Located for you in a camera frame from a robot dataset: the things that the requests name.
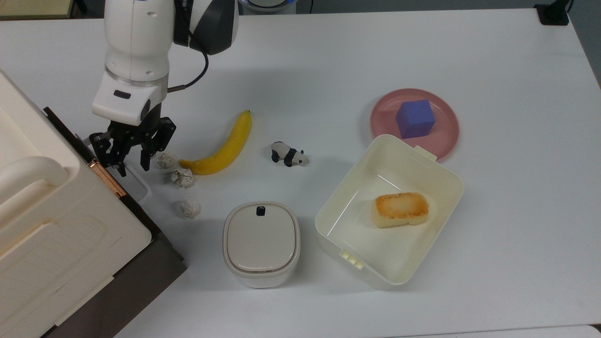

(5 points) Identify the dark brown drawer cabinet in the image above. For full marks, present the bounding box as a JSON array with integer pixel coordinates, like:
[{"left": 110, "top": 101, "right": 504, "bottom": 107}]
[{"left": 41, "top": 107, "right": 188, "bottom": 338}]

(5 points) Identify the toasted bread piece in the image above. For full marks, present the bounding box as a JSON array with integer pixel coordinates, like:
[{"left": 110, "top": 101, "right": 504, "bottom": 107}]
[{"left": 371, "top": 192, "right": 430, "bottom": 229}]

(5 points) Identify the pink round plate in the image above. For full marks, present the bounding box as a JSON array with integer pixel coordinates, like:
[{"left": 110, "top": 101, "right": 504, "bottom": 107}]
[{"left": 369, "top": 88, "right": 460, "bottom": 163}]

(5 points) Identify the yellow banana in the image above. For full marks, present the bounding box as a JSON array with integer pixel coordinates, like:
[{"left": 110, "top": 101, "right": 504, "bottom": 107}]
[{"left": 179, "top": 109, "right": 253, "bottom": 176}]

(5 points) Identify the panda toy figure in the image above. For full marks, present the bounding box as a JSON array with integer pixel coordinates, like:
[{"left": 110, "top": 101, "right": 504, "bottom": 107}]
[{"left": 270, "top": 141, "right": 310, "bottom": 168}]

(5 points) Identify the cream mini fridge cabinet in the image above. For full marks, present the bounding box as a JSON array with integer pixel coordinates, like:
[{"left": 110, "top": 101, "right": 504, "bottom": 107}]
[{"left": 0, "top": 69, "right": 154, "bottom": 338}]

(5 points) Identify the purple cube block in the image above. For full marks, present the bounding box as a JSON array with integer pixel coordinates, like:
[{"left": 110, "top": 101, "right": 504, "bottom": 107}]
[{"left": 395, "top": 99, "right": 437, "bottom": 139}]

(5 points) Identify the robot base with blue ring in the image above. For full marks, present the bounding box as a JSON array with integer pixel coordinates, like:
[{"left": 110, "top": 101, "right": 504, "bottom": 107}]
[{"left": 239, "top": 0, "right": 297, "bottom": 13}]

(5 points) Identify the crumpled white paper ball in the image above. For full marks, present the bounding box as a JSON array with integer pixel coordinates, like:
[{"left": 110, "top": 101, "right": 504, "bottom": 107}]
[
  {"left": 179, "top": 199, "right": 202, "bottom": 220},
  {"left": 170, "top": 167, "right": 195, "bottom": 189},
  {"left": 156, "top": 151, "right": 179, "bottom": 170}
]

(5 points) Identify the cream open plastic box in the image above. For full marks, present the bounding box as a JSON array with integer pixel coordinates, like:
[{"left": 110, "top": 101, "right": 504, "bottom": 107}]
[{"left": 314, "top": 134, "right": 465, "bottom": 290}]

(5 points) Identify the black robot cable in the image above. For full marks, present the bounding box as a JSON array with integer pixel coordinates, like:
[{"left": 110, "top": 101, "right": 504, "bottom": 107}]
[{"left": 167, "top": 47, "right": 210, "bottom": 93}]

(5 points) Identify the black camera stand clamp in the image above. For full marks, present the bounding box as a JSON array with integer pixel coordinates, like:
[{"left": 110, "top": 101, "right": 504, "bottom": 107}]
[{"left": 534, "top": 0, "right": 574, "bottom": 26}]

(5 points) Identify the cream lidded trash can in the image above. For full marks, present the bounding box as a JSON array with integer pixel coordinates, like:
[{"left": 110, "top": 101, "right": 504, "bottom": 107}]
[{"left": 222, "top": 201, "right": 301, "bottom": 289}]

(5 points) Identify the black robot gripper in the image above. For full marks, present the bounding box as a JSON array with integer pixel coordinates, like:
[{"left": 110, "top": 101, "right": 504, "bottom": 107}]
[{"left": 89, "top": 105, "right": 177, "bottom": 177}]

